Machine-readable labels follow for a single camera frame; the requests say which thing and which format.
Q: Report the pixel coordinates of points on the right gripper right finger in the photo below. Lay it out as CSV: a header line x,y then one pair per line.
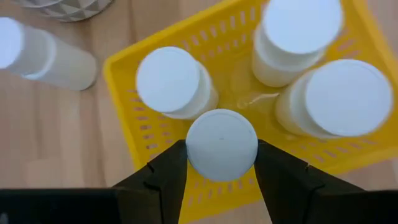
x,y
286,189

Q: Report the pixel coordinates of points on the white pill bottle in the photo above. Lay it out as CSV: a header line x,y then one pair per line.
x,y
301,28
169,79
46,59
345,96
221,144

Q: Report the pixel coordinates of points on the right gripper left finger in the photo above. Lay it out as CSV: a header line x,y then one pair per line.
x,y
158,186

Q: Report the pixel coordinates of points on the succulent plant in white pot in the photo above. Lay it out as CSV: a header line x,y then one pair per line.
x,y
68,9

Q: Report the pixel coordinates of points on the yellow plastic basket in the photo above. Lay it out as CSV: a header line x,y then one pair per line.
x,y
224,40

